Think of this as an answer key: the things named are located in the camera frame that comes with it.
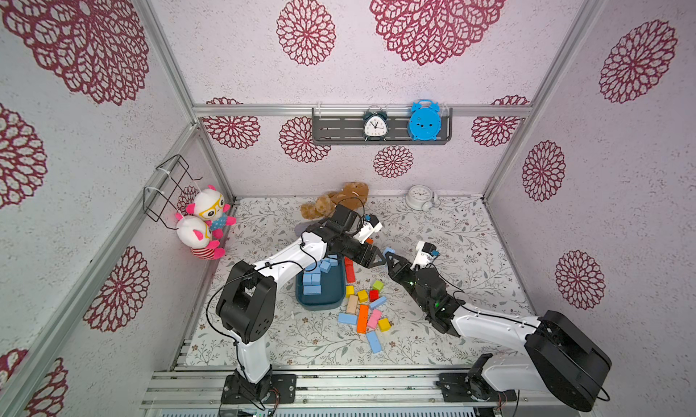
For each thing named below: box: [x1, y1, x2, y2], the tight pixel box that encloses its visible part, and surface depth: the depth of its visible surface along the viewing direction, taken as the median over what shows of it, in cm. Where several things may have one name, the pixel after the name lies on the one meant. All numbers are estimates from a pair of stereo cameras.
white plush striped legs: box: [174, 212, 226, 261], surface depth 87 cm
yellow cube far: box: [377, 318, 392, 333], surface depth 85 cm
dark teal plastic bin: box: [295, 254, 347, 311], surface depth 94 cm
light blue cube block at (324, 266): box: [319, 259, 331, 273], surface depth 98 cm
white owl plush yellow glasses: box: [185, 184, 238, 239], surface depth 96 cm
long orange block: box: [357, 304, 369, 334], surface depth 87 cm
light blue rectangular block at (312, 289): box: [302, 284, 322, 296], surface depth 94 cm
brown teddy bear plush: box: [300, 181, 370, 221], surface depth 112 cm
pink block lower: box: [367, 308, 384, 330], surface depth 87 cm
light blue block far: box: [366, 330, 383, 354], surface depth 83 cm
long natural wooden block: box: [346, 294, 359, 315], surface depth 89 cm
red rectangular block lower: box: [344, 255, 357, 284], surface depth 98 cm
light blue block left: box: [338, 312, 358, 326], surface depth 87 cm
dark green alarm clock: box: [362, 108, 389, 142], surface depth 92 cm
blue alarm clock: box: [408, 98, 442, 141], surface depth 91 cm
